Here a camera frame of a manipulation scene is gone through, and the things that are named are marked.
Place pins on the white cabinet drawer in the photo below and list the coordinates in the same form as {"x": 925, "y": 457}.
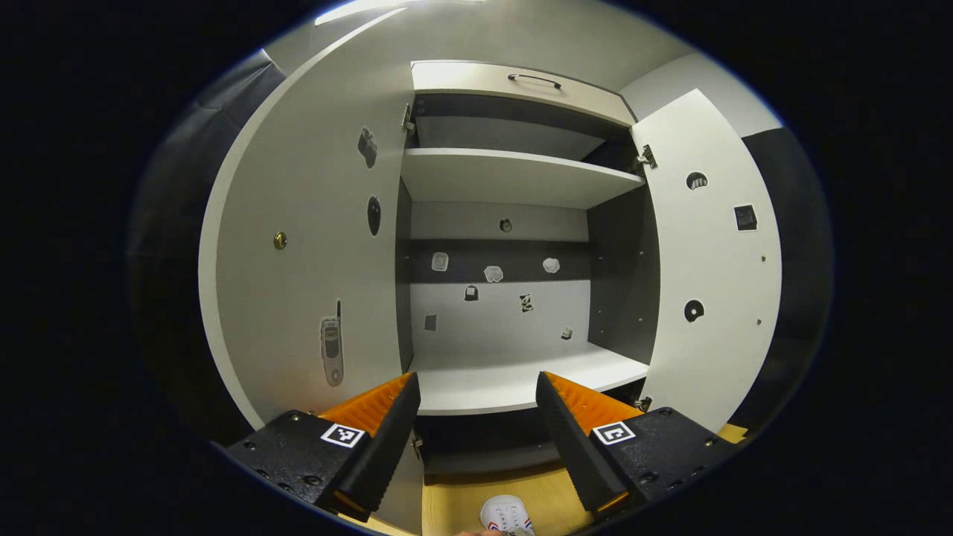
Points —
{"x": 469, "y": 82}

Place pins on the white shoe cabinet door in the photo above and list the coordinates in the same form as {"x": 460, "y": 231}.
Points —
{"x": 313, "y": 208}
{"x": 707, "y": 260}

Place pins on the white cabinet shelf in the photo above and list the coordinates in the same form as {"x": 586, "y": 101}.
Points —
{"x": 514, "y": 177}

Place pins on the white shoe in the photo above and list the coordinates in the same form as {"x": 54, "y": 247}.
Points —
{"x": 506, "y": 515}

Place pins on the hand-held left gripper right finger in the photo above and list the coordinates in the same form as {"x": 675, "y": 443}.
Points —
{"x": 569, "y": 447}

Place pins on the white shoe cabinet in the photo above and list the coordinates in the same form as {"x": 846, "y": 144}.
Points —
{"x": 499, "y": 320}

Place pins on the metal cabinet door hinge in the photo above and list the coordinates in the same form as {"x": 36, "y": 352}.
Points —
{"x": 644, "y": 405}
{"x": 408, "y": 119}
{"x": 418, "y": 448}
{"x": 646, "y": 158}

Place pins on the ceiling light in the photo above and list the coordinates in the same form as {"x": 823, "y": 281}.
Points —
{"x": 372, "y": 7}

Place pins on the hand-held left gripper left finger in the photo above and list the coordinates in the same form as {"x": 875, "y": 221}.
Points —
{"x": 387, "y": 439}

